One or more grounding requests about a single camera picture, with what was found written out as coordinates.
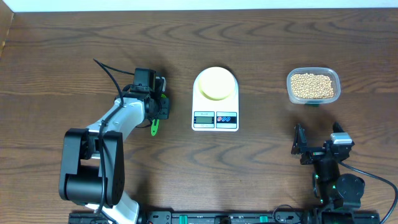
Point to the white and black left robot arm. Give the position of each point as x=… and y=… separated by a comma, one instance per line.
x=92, y=172

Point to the white digital kitchen scale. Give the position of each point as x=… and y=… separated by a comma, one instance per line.
x=209, y=115

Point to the clear container of soybeans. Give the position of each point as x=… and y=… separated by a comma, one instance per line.
x=313, y=86

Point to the green plastic measuring scoop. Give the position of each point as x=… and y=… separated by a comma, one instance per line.
x=155, y=121

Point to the yellow plastic bowl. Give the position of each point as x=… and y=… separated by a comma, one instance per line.
x=216, y=83

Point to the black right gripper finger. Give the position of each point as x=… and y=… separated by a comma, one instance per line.
x=337, y=128
x=300, y=141

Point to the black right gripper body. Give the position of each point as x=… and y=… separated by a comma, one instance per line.
x=313, y=155

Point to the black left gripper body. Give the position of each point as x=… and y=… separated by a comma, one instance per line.
x=160, y=108

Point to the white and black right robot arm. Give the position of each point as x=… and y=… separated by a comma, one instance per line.
x=340, y=194

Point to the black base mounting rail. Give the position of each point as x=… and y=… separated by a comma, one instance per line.
x=283, y=216

